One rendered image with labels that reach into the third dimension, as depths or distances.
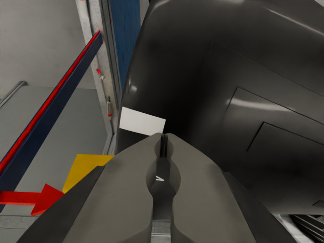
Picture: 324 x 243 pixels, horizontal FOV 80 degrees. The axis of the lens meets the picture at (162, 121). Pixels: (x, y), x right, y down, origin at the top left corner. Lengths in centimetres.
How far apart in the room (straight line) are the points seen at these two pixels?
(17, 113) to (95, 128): 53
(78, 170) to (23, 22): 124
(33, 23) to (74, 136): 74
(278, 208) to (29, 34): 155
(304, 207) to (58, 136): 118
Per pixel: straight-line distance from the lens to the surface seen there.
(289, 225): 41
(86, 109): 138
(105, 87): 50
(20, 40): 164
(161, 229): 89
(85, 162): 46
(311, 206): 23
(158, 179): 17
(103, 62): 45
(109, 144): 57
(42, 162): 117
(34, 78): 178
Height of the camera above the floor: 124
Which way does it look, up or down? 46 degrees down
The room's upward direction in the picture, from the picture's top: 178 degrees counter-clockwise
